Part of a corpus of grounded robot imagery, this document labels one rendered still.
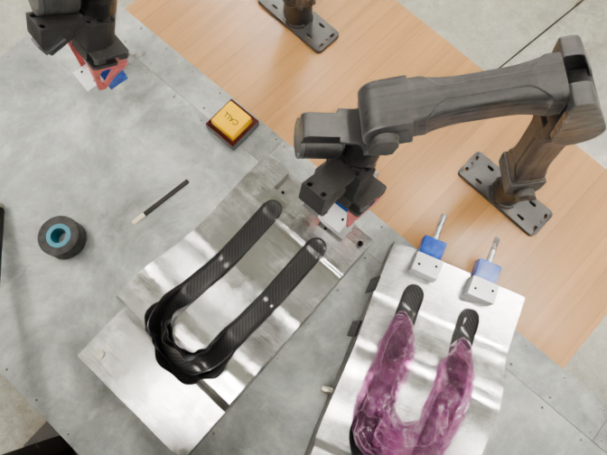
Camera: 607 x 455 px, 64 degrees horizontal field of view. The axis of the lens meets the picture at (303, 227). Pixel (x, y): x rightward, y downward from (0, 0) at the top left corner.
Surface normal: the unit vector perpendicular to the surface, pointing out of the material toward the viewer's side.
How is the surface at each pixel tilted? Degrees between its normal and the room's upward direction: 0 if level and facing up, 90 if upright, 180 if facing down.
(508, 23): 0
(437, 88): 13
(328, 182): 22
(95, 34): 90
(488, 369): 28
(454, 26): 0
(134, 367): 0
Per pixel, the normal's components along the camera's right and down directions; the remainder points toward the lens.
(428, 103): -0.21, -0.24
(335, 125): 0.19, -0.26
